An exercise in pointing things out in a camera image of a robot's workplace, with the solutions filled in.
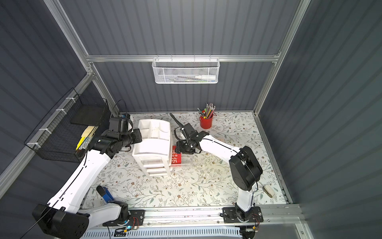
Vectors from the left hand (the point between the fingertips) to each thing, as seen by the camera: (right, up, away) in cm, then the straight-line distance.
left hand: (141, 134), depth 76 cm
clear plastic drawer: (+23, -17, +18) cm, 34 cm away
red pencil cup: (+36, +6, +31) cm, 48 cm away
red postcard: (+17, -14, +11) cm, 25 cm away
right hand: (+19, -10, +10) cm, 24 cm away
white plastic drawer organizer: (+7, -9, 0) cm, 11 cm away
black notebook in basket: (-31, +11, +5) cm, 33 cm away
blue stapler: (-19, -33, +2) cm, 38 cm away
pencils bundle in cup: (+37, +14, +27) cm, 48 cm away
